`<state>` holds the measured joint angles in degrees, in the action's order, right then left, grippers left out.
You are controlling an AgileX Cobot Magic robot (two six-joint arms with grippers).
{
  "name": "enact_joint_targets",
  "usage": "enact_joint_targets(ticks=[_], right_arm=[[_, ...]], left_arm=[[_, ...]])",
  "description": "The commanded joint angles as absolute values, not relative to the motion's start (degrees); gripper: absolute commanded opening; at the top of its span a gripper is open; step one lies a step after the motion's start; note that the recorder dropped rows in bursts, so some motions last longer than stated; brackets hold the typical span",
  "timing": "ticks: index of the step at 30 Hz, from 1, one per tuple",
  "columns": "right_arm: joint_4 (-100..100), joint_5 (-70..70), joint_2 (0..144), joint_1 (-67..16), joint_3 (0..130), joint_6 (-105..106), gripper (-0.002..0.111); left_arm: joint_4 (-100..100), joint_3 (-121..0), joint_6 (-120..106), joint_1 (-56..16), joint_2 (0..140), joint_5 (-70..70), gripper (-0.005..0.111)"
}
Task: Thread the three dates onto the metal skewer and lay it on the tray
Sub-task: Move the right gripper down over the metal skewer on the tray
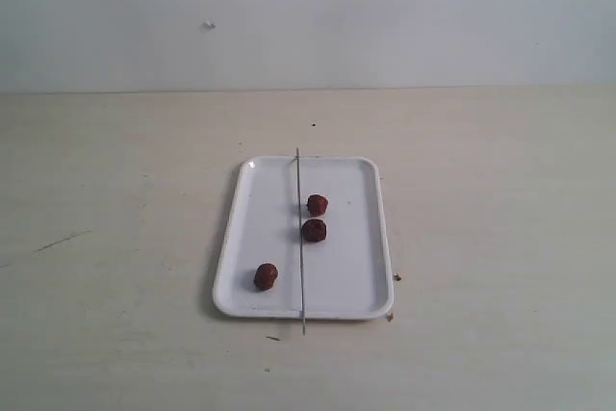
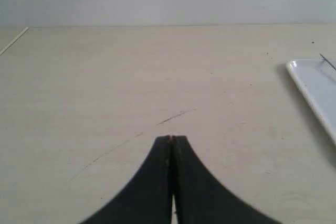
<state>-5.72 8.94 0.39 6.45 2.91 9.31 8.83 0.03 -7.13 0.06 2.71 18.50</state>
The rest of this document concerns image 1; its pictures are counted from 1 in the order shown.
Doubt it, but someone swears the dark red date back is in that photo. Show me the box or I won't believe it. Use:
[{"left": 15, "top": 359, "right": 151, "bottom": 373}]
[{"left": 306, "top": 194, "right": 328, "bottom": 217}]

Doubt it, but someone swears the dark red date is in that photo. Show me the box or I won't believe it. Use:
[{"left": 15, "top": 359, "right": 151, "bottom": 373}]
[
  {"left": 301, "top": 218, "right": 327, "bottom": 243},
  {"left": 253, "top": 263, "right": 278, "bottom": 292},
  {"left": 306, "top": 194, "right": 328, "bottom": 217}
]

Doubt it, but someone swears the thin metal skewer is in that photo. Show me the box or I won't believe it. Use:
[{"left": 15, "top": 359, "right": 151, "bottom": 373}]
[{"left": 295, "top": 147, "right": 307, "bottom": 336}]

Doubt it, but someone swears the dark red date front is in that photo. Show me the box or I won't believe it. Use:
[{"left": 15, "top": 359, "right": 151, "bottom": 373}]
[{"left": 253, "top": 263, "right": 278, "bottom": 292}]

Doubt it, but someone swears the white rectangular plastic tray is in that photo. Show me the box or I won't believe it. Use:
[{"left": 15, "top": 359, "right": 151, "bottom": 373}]
[{"left": 212, "top": 156, "right": 394, "bottom": 321}]

